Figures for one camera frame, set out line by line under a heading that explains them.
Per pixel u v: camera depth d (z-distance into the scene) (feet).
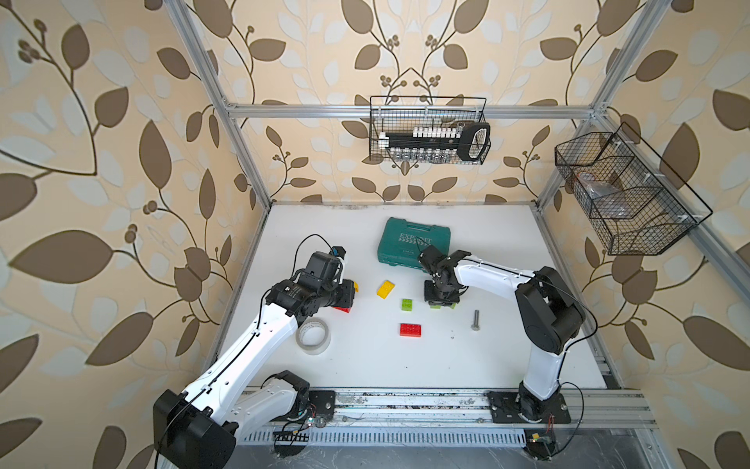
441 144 2.78
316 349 2.75
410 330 2.83
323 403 2.47
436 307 2.98
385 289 3.13
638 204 2.38
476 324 2.89
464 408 2.47
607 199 2.28
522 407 2.11
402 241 3.36
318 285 1.90
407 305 3.00
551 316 1.60
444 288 2.57
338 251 2.31
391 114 2.99
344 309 2.98
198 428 1.23
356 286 3.17
